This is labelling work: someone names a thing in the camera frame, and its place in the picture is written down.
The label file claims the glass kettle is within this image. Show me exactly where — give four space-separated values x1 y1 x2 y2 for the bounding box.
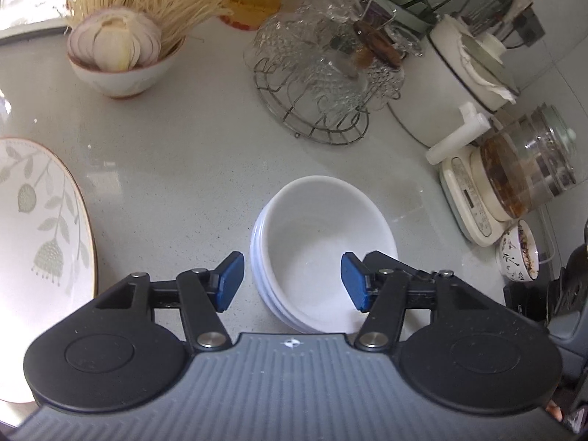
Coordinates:
480 103 578 221

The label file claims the metal wire cup rack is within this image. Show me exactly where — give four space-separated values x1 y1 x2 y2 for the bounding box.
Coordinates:
252 67 371 146

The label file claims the brown wooden object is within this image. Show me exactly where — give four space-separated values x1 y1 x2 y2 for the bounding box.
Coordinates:
354 21 406 68

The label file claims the utensil holder with utensils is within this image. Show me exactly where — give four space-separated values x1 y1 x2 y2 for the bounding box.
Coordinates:
361 0 547 49

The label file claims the brown-rimmed leaf print plate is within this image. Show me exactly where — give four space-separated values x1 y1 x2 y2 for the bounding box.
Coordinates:
0 137 98 404

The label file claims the set of clear glass cups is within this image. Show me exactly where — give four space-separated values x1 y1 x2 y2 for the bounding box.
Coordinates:
243 0 408 116

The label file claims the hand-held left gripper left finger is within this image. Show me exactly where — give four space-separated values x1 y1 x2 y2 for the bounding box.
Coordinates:
94 252 244 354

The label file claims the sliced purple onion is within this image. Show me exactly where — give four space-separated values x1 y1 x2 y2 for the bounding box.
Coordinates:
68 7 162 72

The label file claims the cream kettle base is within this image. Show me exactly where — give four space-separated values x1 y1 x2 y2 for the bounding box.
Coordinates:
438 147 521 247

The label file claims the white bowl orange base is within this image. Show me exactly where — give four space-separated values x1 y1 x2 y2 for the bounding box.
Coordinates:
67 32 187 98

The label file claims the white pot with handle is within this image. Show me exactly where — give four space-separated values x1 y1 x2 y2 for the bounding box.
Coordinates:
388 14 521 165

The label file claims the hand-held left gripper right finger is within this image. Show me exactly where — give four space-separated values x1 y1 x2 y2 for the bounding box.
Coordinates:
341 251 497 352

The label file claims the patterned white cup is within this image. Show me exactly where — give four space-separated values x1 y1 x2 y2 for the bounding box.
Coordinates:
498 219 541 284

